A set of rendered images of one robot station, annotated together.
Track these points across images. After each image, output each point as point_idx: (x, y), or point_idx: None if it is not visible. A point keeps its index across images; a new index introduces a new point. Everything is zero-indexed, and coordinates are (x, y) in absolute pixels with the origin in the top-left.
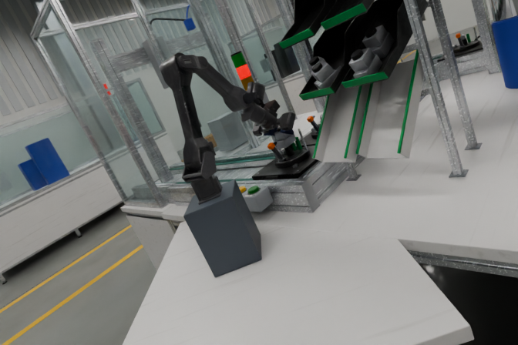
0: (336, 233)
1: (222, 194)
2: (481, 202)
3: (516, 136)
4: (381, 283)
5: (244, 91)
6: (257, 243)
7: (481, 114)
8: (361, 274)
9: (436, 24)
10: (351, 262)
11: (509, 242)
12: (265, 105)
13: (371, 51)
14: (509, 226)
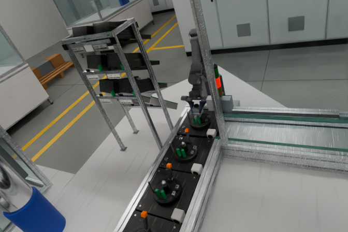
0: (177, 107)
1: (202, 76)
2: (136, 119)
3: (109, 151)
4: (164, 97)
5: (190, 68)
6: (203, 96)
7: (101, 185)
8: (169, 98)
9: (100, 103)
10: (172, 100)
11: (138, 108)
12: (197, 91)
13: None
14: (135, 112)
